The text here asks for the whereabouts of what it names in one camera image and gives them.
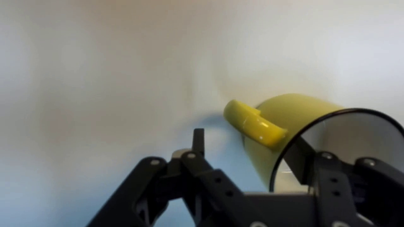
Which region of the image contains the yellow enamel mug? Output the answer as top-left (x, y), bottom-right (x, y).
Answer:
top-left (222, 92), bottom-right (404, 194)

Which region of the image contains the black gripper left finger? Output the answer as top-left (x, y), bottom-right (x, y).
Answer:
top-left (86, 127), bottom-right (270, 227)

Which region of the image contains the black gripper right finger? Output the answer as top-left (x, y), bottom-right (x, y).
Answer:
top-left (280, 135), bottom-right (404, 227)

